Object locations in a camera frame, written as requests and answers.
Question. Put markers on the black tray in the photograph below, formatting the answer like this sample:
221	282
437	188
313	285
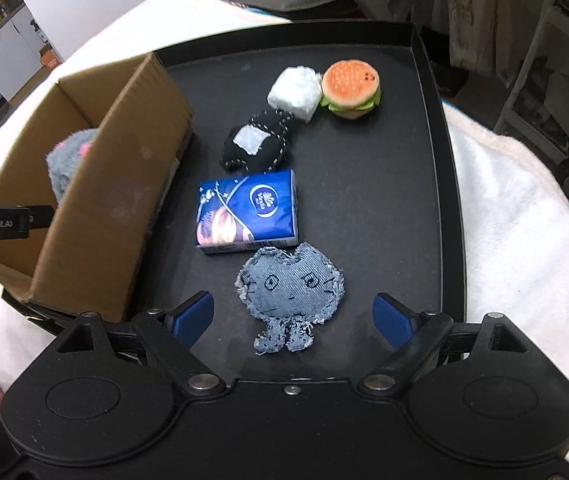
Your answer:
374	200

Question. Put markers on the printed plastic bag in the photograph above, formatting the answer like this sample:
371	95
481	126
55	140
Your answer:
474	10

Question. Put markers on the white shelf rack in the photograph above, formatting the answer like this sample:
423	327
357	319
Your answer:
539	50

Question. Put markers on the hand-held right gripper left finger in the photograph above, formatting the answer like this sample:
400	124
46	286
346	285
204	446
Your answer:
192	322

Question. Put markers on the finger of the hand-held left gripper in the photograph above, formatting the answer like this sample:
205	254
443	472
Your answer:
42	216

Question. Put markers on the orange box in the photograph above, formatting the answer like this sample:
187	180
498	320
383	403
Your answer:
49	60

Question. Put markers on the grey plush toy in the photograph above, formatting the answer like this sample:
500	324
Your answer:
67	160

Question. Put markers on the cardboard box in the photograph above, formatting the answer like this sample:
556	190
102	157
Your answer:
114	200

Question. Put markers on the plush burger toy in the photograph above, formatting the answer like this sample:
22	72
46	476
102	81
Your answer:
349	85

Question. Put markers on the black plush car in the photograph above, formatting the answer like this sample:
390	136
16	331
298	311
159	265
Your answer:
270	152

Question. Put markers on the white cabinet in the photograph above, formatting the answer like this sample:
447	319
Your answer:
9	55

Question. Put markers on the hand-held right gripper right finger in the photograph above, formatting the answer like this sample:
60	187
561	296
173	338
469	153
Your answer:
394	324

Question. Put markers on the blue tissue pack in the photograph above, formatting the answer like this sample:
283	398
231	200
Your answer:
259	200

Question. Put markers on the grey fish plush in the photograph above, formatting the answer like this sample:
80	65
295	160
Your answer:
289	285

